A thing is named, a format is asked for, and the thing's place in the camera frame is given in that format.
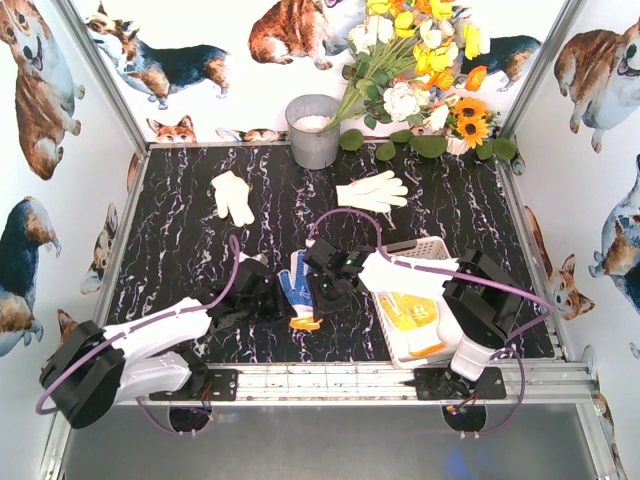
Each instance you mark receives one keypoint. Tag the cream glove back left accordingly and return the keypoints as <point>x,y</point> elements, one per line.
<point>231,194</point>

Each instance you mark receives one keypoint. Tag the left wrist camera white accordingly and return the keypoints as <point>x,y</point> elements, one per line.
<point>253,259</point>

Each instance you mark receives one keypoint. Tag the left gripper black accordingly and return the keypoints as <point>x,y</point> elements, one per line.
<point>273,298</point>

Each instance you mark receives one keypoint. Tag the white perforated storage basket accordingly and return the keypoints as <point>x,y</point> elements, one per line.
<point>391,270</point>

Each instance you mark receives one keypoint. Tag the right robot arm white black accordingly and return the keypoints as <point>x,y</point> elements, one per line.
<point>467,297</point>

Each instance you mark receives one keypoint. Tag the artificial flower bouquet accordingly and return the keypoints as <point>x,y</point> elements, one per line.
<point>404,55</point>

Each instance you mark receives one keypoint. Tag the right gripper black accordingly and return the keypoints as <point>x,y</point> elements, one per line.
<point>320,293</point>

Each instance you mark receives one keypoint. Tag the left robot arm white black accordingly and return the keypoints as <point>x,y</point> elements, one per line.
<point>95,367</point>

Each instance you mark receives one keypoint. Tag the sunflower pot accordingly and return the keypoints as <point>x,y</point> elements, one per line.
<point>470,123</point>

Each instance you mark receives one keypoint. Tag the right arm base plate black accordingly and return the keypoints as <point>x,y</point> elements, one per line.
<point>439,383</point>

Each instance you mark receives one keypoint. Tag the cream glove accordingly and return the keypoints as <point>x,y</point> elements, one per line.
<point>231,194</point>
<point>378,193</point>

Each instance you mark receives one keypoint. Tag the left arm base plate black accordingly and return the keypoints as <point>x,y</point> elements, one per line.
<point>212,384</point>

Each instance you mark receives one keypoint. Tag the yellow dotted white glove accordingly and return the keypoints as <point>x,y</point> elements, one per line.
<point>410,323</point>

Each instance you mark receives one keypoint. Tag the grey metal bucket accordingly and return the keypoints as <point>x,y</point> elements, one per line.
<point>313,136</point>

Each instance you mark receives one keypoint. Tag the blue dotted glove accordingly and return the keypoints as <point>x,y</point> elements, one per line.
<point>297,292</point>

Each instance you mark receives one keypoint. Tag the cream glove back right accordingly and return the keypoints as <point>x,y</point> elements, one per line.
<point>378,193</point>

